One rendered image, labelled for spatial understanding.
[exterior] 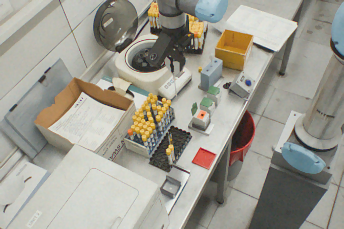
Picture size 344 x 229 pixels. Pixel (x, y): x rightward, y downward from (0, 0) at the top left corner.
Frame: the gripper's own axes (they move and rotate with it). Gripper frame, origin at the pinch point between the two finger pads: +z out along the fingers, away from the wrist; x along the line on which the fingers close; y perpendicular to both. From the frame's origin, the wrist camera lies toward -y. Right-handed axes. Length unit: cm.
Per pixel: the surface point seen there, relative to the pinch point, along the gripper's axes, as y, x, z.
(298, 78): 130, -10, 113
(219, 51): 33.4, 3.3, 17.0
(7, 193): -60, 24, 17
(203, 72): 18.6, 0.9, 15.7
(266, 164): 50, -25, 113
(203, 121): 0.8, -11.2, 18.9
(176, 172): -19.9, -14.2, 21.8
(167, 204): -30.7, -18.7, 21.8
